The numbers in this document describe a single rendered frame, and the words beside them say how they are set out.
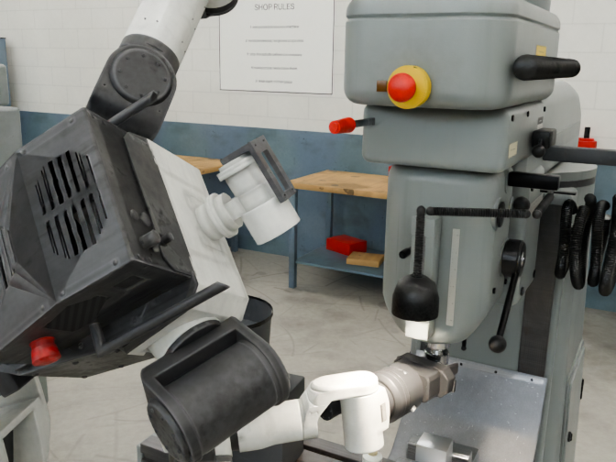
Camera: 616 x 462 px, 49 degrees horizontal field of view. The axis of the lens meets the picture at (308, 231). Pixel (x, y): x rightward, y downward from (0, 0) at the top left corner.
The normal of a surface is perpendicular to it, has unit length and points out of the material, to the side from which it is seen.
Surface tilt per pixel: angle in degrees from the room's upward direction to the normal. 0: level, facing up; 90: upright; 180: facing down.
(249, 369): 47
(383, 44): 90
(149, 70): 62
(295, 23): 90
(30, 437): 90
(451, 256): 90
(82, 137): 66
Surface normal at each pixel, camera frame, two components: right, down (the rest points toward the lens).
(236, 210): -0.13, 0.23
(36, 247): -0.58, -0.09
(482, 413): -0.41, -0.27
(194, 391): 0.07, -0.75
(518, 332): -0.47, 0.21
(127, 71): 0.44, -0.26
